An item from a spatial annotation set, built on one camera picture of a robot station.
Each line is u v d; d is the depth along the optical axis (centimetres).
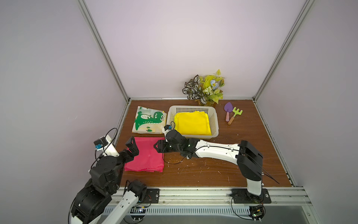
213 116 100
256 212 70
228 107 114
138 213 71
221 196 75
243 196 69
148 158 83
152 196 73
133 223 65
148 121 100
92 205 37
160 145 69
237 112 110
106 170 39
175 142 60
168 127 73
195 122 100
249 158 50
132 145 53
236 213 68
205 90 95
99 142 46
